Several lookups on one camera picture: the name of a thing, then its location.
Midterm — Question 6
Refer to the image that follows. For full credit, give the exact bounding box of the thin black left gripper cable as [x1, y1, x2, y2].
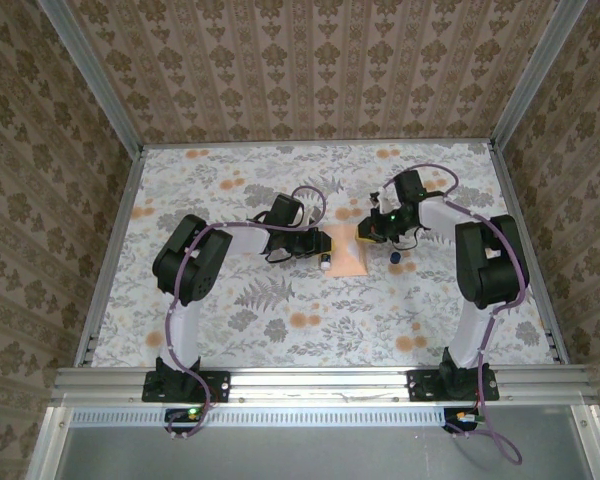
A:
[264, 248, 297, 266]

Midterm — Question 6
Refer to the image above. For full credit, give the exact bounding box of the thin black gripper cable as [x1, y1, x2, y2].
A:
[392, 225, 422, 251]
[264, 248, 297, 266]

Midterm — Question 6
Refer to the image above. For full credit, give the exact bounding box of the grey metal panel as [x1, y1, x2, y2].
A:
[27, 404, 600, 480]

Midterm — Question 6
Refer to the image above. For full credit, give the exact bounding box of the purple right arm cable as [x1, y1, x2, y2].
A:
[382, 164, 530, 466]

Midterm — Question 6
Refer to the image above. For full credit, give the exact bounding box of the aluminium frame post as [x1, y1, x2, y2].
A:
[489, 0, 590, 151]
[36, 0, 147, 157]

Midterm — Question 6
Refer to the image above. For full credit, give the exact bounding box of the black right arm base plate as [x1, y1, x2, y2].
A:
[407, 368, 501, 403]

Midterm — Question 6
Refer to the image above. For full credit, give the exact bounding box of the aluminium table side rail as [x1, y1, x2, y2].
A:
[74, 147, 149, 369]
[487, 142, 571, 364]

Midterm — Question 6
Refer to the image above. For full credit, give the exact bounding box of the peach paper envelope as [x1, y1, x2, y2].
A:
[324, 224, 370, 278]

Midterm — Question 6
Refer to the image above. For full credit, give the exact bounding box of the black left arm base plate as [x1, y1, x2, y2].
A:
[142, 369, 231, 404]

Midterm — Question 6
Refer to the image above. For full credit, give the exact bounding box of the short aluminium table edge rail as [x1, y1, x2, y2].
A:
[139, 138, 494, 150]

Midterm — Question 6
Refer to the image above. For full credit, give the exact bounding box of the thin black right gripper cable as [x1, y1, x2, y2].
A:
[392, 225, 422, 251]

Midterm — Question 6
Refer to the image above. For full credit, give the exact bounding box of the long aluminium base rail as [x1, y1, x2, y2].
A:
[49, 363, 600, 407]

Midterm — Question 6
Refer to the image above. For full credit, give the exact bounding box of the floral patterned table cover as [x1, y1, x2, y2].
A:
[88, 143, 556, 369]

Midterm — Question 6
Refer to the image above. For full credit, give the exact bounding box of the slotted white cable duct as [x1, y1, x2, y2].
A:
[68, 407, 451, 429]

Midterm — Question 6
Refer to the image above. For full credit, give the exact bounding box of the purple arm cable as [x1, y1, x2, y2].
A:
[164, 185, 329, 441]
[382, 164, 530, 466]

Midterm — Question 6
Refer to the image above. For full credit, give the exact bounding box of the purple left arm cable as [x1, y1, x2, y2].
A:
[164, 185, 329, 441]

